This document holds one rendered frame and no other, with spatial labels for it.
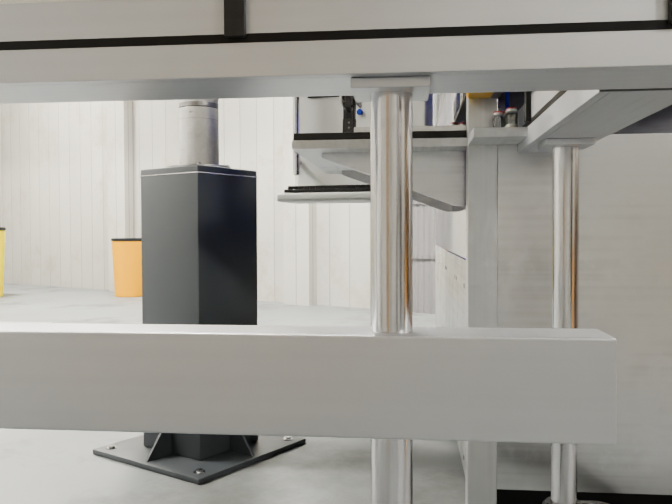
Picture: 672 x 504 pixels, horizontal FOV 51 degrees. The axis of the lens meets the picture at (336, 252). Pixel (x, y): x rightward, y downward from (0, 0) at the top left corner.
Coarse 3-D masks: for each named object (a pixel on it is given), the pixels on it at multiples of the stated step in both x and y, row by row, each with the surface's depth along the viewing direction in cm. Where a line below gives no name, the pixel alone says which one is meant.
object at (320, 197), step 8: (320, 192) 243; (328, 192) 242; (336, 192) 242; (344, 192) 241; (352, 192) 240; (360, 192) 239; (368, 192) 239; (280, 200) 246; (288, 200) 245; (296, 200) 245; (304, 200) 244; (312, 200) 243; (320, 200) 243; (328, 200) 242; (336, 200) 242; (344, 200) 241; (352, 200) 241; (360, 200) 240; (368, 200) 240
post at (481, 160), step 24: (480, 120) 158; (480, 168) 158; (480, 192) 158; (480, 216) 158; (480, 240) 158; (480, 264) 159; (480, 288) 159; (480, 312) 159; (480, 456) 160; (480, 480) 160
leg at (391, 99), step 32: (384, 96) 82; (416, 96) 85; (384, 128) 82; (384, 160) 82; (384, 192) 82; (384, 224) 82; (384, 256) 82; (384, 288) 83; (384, 320) 83; (384, 448) 83; (384, 480) 83
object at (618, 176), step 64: (512, 192) 157; (640, 192) 155; (448, 256) 239; (512, 256) 158; (640, 256) 155; (448, 320) 240; (512, 320) 158; (640, 320) 155; (640, 384) 156; (512, 448) 159; (640, 448) 156
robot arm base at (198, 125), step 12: (180, 108) 214; (192, 108) 211; (204, 108) 212; (216, 108) 215; (180, 120) 214; (192, 120) 211; (204, 120) 212; (216, 120) 215; (180, 132) 214; (192, 132) 212; (204, 132) 212; (216, 132) 215; (180, 144) 214; (192, 144) 212; (204, 144) 212; (216, 144) 216; (180, 156) 214; (192, 156) 212; (204, 156) 212; (216, 156) 216
